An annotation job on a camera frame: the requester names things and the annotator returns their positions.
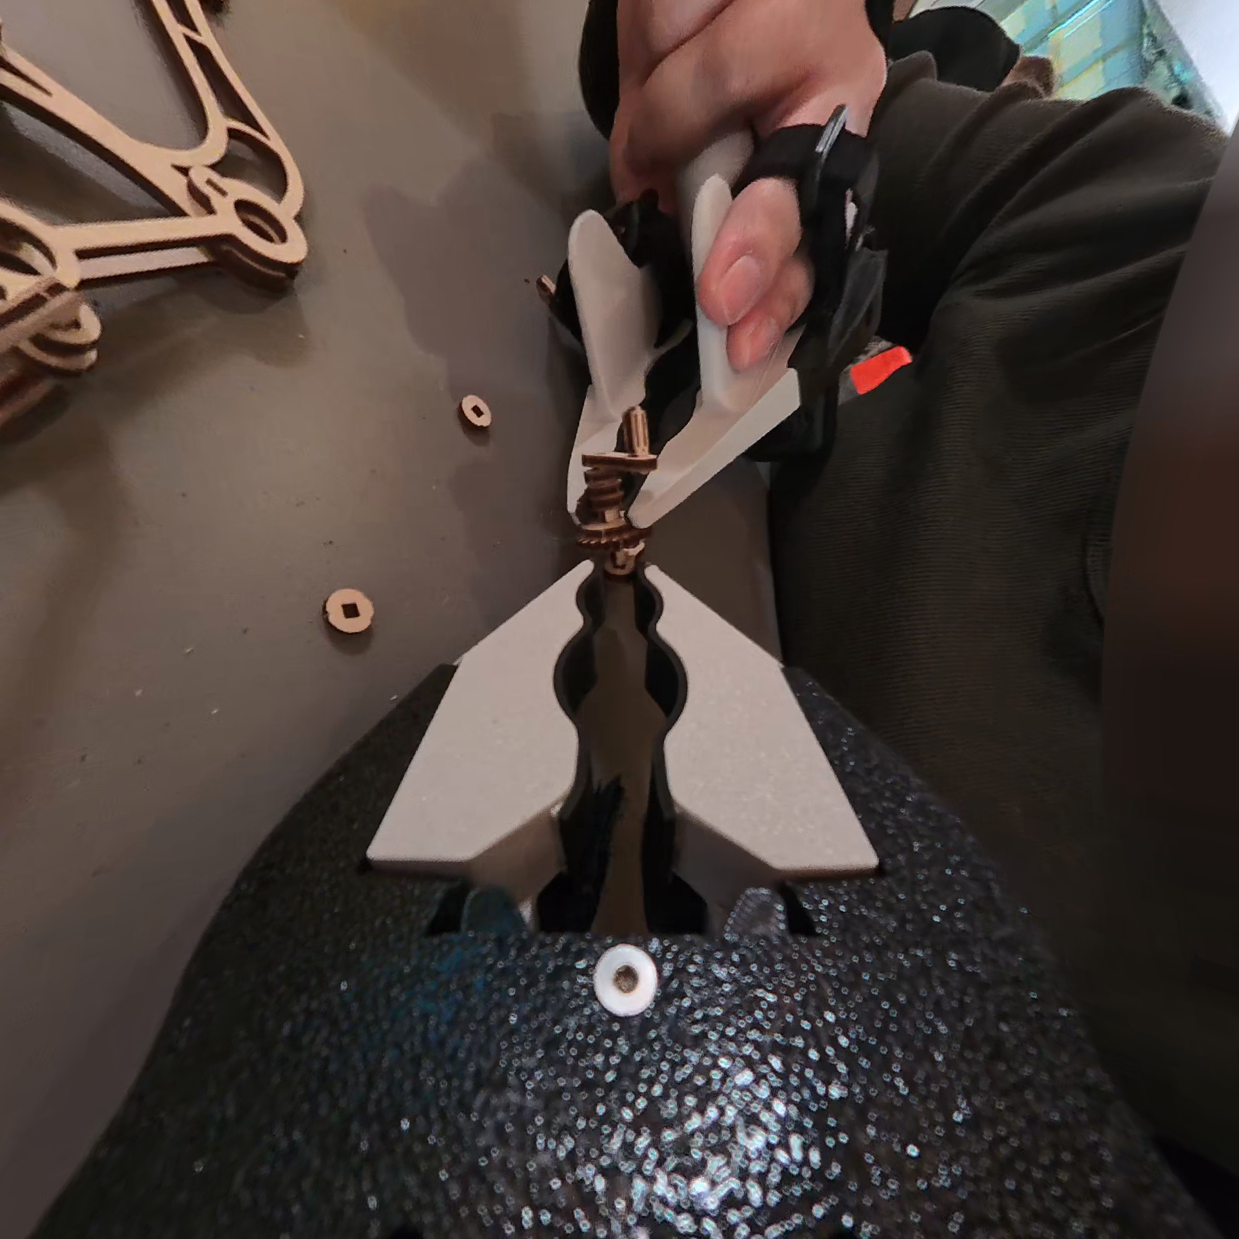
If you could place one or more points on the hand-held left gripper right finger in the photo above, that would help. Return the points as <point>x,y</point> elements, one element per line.
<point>764,775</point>

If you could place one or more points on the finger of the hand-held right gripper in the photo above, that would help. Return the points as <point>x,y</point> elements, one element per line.
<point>605,310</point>
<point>736,427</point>

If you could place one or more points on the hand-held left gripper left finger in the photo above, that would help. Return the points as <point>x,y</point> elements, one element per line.
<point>484,765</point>

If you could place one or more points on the small wooden crank arm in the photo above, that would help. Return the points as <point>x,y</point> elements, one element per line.
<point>620,462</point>

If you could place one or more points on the wooden gear crank assembly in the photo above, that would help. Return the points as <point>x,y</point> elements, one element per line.
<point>608,538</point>

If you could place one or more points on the person's right forearm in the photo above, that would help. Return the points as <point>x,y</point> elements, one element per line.
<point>968,387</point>

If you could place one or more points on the person's right hand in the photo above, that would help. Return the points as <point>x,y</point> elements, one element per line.
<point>736,58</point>

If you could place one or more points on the wooden square-hole washer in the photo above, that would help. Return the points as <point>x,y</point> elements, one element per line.
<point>466,412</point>
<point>332,613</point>

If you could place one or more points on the person's torso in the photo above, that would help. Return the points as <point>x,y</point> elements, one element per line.
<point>1180,678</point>

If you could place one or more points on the wooden bicycle frame model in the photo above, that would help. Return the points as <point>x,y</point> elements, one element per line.
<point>242,184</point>

